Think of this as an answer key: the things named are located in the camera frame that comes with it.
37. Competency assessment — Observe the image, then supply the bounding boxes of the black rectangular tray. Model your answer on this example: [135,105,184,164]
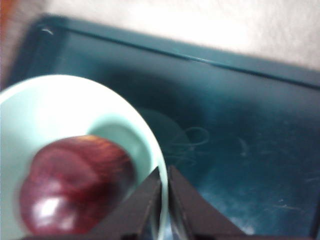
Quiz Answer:
[4,13,320,240]

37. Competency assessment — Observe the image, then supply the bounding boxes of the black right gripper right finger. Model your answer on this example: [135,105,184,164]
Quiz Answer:
[168,165,320,240]

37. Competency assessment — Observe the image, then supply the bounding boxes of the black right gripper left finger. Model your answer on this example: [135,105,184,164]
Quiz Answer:
[22,166,163,240]

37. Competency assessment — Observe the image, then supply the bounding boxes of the dark red plum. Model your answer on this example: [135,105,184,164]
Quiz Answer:
[18,134,137,237]

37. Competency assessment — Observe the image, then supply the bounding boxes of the teal ribbed bowl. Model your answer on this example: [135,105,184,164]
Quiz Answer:
[0,74,169,240]

